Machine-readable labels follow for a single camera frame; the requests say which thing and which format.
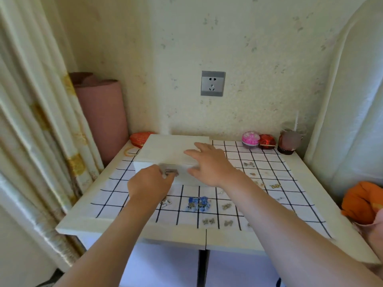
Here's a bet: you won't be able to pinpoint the grey wall socket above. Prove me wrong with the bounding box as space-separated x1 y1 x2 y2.
200 71 226 97

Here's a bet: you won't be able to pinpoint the cream gold floral curtain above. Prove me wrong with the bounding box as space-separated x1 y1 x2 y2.
0 0 105 272

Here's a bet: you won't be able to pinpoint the person's right hand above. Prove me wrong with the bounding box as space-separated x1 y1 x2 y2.
183 142 240 189

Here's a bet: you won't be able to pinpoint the person's left forearm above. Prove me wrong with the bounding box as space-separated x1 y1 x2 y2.
55 194 164 287

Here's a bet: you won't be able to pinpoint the red heart-shaped box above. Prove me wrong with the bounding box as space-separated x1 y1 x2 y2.
129 132 156 149

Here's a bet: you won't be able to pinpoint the person's left hand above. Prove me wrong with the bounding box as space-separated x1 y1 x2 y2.
127 164 177 204

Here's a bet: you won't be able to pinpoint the orange plush cushion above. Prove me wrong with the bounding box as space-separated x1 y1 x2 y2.
341 181 383 226

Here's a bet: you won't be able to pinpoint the person's black printed trousers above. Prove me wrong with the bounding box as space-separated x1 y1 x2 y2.
36 267 65 287

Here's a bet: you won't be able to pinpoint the pink rolled mat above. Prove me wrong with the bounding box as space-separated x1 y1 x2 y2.
69 71 129 168

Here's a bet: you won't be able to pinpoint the clear plastic drink cup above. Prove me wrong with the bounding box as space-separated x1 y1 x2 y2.
276 121 307 156

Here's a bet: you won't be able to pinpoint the pink plaid blanket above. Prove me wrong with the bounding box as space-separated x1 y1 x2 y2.
353 209 383 263

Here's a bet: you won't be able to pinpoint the pink round trinket box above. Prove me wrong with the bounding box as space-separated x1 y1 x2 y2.
241 131 261 148

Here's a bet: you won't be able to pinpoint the white black-grid table cloth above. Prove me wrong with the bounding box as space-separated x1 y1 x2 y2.
89 140 334 240

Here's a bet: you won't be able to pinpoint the white wooden jewelry box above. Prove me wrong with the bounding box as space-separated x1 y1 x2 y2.
133 134 210 187

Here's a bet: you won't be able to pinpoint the pile of mixed earrings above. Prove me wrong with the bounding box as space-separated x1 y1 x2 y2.
242 160 259 177

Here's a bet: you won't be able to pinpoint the red faceted gift box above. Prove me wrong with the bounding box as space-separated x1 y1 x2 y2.
258 134 276 149

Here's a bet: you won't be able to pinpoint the person's right forearm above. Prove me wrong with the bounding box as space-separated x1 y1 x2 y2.
223 171 383 287

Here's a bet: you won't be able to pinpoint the white padded headboard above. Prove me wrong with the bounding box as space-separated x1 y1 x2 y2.
304 0 383 204

